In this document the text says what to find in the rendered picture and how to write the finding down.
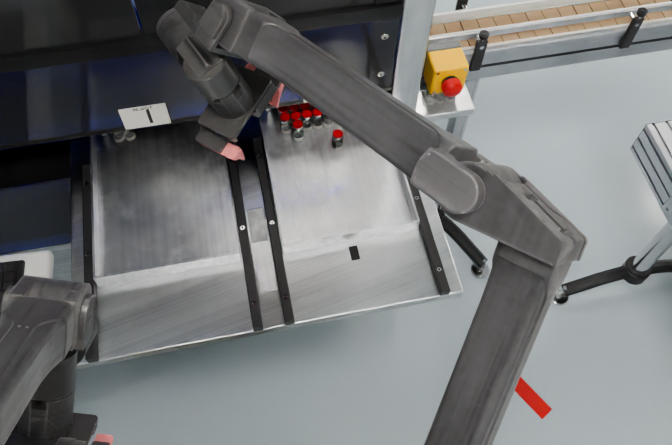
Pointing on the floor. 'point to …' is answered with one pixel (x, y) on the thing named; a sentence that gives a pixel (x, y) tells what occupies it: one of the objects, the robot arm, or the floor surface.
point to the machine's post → (416, 17)
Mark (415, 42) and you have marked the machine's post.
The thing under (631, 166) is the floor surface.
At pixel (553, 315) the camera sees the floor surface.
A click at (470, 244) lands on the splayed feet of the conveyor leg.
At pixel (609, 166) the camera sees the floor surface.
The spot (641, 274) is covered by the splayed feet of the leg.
